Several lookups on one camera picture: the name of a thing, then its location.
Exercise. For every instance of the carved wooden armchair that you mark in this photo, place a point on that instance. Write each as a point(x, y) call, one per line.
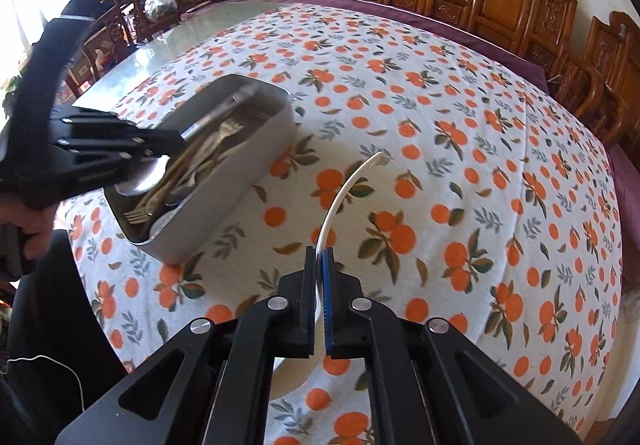
point(605, 75)

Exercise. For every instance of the orange print tablecloth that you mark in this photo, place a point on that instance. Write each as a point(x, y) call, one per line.
point(450, 100)

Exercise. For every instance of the person's black clothing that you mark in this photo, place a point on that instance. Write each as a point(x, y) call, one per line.
point(55, 325)

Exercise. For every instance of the dark wooden dining chair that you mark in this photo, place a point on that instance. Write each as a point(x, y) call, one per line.
point(115, 25)

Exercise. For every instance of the metal utensil tray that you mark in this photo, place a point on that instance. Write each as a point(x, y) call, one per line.
point(240, 170)

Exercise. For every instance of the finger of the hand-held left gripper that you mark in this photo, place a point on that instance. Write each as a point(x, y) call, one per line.
point(110, 155)
point(115, 127)

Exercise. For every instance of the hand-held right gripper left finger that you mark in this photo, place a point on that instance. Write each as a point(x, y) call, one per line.
point(300, 305)

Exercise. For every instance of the person's left hand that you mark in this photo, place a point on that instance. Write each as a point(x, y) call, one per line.
point(37, 225)

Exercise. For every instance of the grey slender chopstick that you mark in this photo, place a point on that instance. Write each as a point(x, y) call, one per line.
point(220, 110)

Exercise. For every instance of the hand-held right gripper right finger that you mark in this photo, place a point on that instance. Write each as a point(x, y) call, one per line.
point(327, 305)

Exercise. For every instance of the white plastic spoon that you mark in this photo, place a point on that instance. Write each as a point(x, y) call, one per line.
point(345, 190)

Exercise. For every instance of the round metal spoon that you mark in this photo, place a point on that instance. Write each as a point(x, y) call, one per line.
point(132, 185)

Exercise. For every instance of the metal fork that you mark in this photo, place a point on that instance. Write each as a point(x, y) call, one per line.
point(227, 127)
point(137, 214)

